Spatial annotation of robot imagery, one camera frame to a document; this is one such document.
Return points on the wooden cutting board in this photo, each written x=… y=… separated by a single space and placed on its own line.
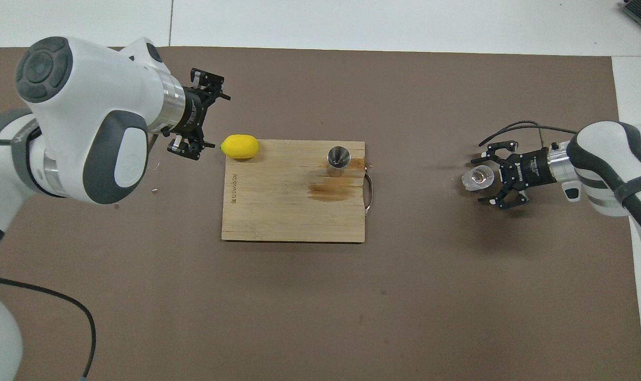
x=278 y=201

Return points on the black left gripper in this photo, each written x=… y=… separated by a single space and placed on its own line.
x=193 y=112

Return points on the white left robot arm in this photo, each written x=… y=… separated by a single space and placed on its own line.
x=87 y=106

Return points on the clear plastic cup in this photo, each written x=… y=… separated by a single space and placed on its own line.
x=479 y=177

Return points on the steel jigger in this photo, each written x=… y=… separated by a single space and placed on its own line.
x=339 y=157

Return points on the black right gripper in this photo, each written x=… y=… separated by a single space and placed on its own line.
x=526 y=169

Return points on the yellow lemon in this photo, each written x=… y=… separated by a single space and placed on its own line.
x=240 y=147

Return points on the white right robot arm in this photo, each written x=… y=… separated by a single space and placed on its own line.
x=601 y=159

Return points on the brown table mat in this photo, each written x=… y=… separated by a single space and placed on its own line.
x=320 y=317

